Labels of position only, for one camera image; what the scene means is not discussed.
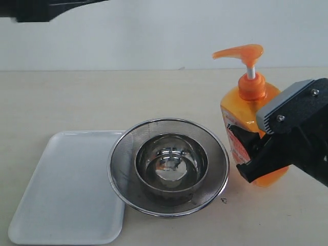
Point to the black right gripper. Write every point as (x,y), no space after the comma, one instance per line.
(304,146)

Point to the orange pump soap bottle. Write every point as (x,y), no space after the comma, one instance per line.
(240,104)

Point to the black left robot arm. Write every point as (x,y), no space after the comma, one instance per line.
(34,11)

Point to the small stainless steel bowl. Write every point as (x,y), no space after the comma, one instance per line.
(171,165)

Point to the steel mesh strainer basket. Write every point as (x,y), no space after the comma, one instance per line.
(126,184)

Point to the white plastic tray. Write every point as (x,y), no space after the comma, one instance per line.
(69,199)

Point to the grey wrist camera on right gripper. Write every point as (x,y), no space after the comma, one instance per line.
(293,106)

